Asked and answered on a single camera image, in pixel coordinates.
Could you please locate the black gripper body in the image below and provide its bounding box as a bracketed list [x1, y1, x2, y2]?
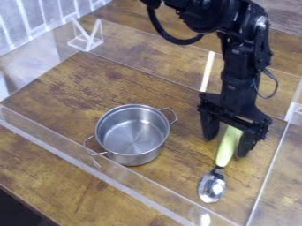
[196, 93, 272, 132]

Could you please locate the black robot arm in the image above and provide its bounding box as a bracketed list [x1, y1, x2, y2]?
[140, 0, 272, 157]

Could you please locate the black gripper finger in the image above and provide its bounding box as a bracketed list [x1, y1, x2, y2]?
[236, 131, 267, 157]
[200, 110, 219, 140]

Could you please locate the green handled metal spoon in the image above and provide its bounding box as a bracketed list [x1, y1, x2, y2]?
[196, 126, 243, 203]

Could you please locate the stainless steel pot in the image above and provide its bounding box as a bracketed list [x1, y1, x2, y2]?
[82, 104, 177, 167]

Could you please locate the clear acrylic triangular stand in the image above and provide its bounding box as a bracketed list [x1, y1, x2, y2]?
[66, 19, 104, 52]

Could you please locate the clear acrylic enclosure wall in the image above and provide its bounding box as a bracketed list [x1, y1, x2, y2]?
[0, 104, 239, 226]

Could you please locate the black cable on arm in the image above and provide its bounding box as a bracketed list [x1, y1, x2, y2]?
[145, 5, 205, 46]

